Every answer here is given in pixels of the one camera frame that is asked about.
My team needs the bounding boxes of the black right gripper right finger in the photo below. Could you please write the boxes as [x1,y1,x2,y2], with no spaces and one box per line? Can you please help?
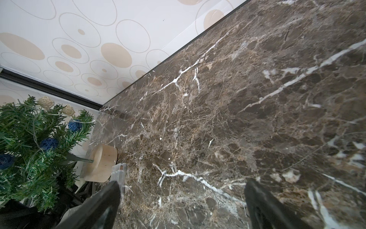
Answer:
[245,178,311,229]

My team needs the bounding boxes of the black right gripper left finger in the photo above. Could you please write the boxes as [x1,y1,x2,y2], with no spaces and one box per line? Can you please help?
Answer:
[56,181,121,229]

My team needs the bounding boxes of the small green christmas tree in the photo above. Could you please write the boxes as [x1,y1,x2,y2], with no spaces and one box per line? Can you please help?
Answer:
[1,96,94,212]

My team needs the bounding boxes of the string lights with rattan balls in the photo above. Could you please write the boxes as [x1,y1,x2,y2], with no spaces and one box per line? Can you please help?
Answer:
[1,96,95,167]

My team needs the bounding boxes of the wooden tree base disc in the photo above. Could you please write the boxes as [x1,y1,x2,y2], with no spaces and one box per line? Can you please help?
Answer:
[83,144,118,183]

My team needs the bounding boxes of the clear plastic battery box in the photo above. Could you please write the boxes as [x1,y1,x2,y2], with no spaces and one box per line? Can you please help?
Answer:
[110,163,127,196]

